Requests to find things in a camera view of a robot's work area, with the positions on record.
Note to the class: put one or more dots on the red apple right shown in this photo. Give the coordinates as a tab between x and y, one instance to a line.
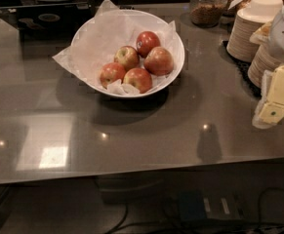
159	61

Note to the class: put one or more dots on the glass jar of nuts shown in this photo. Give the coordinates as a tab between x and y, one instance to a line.
206	13

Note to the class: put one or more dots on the back stack of paper plates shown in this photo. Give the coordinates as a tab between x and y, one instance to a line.
248	19

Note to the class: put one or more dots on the white paper bowl liner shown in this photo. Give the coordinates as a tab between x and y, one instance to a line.
96	46

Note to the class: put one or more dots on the white ceramic bowl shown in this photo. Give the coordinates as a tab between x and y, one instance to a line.
167	78

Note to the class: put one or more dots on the stack of paper plates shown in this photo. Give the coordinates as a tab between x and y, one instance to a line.
248	19
261	62

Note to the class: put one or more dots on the dark box under table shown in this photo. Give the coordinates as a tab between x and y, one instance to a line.
195	205

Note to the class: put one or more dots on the black laptop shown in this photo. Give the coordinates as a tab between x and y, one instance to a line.
64	18

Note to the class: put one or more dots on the red apple top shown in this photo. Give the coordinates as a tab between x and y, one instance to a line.
146	41

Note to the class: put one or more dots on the front stack of paper plates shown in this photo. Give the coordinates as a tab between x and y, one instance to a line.
261	62

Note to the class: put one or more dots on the yellow-red apple middle left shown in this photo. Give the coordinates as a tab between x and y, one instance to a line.
128	57

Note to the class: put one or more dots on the black mat under plates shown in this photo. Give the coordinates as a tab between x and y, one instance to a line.
242	68

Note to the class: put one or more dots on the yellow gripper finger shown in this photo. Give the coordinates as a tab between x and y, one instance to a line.
261	35
270	109

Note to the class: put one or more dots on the red apple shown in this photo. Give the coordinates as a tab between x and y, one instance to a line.
139	78
146	41
159	61
111	72

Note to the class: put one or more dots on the red apple front centre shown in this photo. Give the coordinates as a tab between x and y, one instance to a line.
139	78

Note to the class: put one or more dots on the red apple front left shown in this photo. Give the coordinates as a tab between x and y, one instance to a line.
111	72

